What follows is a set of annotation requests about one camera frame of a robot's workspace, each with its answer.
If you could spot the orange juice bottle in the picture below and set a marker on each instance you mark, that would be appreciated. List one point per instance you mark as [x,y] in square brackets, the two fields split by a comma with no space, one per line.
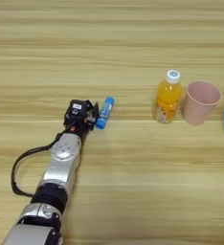
[168,97]

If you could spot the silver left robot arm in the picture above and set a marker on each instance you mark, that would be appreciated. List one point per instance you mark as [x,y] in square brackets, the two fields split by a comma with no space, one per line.
[61,166]

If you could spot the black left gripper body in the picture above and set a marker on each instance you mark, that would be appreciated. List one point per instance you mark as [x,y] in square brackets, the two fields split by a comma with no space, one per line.
[80,124]

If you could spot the pink plastic cup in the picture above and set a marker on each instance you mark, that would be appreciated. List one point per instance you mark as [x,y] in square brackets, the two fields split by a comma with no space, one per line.
[200,103]

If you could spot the blue glue stick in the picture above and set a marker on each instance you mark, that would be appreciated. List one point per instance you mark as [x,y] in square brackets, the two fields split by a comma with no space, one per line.
[105,112]

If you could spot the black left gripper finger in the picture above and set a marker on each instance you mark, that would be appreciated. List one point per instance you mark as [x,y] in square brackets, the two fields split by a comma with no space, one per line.
[96,113]
[90,105]

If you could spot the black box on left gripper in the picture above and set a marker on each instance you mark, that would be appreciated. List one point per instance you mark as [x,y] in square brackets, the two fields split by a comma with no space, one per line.
[77,108]

